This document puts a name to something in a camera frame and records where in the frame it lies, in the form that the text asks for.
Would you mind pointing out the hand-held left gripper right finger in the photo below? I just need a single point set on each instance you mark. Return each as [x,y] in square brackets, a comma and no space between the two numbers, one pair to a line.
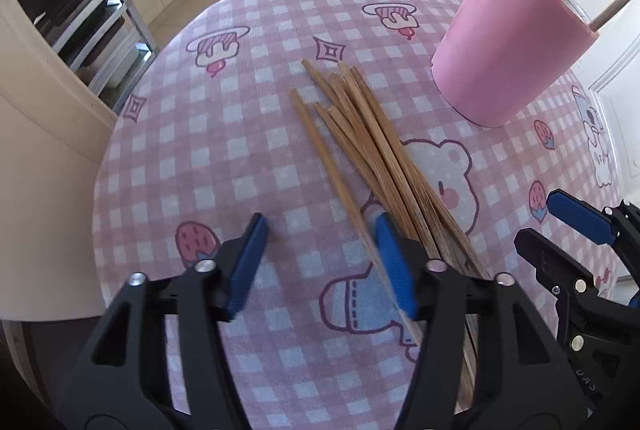
[395,260]

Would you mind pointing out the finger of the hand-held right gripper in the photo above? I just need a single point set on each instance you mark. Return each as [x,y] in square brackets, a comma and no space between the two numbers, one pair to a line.
[580,217]
[550,255]

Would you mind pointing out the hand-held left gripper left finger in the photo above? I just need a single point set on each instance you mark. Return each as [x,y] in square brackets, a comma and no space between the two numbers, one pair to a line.
[247,262]

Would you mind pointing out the bunch of wooden chopsticks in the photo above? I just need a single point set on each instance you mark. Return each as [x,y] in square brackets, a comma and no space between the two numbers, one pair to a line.
[380,135]

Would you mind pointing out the wooden chopstick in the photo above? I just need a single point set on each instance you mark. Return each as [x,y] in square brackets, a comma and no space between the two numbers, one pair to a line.
[325,155]
[615,5]

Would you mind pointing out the pink cup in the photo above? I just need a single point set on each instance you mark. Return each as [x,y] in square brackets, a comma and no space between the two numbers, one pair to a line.
[500,50]

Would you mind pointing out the pink checked tablecloth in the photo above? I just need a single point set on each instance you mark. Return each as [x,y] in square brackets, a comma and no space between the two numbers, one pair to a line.
[225,160]

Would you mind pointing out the white door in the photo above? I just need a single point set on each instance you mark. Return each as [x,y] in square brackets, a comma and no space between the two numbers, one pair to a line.
[620,75]

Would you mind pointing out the metal rack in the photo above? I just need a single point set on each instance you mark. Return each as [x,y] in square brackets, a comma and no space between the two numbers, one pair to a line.
[131,12]

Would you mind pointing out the cream door frame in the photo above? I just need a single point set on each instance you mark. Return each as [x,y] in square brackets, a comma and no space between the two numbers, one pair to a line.
[40,150]

